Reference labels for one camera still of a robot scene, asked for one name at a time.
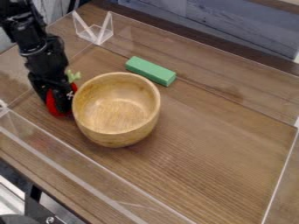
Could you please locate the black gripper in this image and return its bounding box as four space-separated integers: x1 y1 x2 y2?
25 35 70 105

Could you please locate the red plush fruit green stem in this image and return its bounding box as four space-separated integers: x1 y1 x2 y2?
45 70 81 116

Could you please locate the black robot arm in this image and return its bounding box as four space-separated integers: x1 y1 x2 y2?
0 0 77 116

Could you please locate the wooden bowl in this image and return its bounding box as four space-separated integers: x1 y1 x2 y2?
72 72 161 148

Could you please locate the clear acrylic stand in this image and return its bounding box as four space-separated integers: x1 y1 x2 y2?
70 11 113 46

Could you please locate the green rectangular block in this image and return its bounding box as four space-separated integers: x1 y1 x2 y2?
125 56 176 87

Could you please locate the black table leg frame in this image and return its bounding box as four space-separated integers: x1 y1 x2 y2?
23 185 65 224

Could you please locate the clear acrylic tray wall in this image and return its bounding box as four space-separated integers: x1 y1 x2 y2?
0 100 196 224

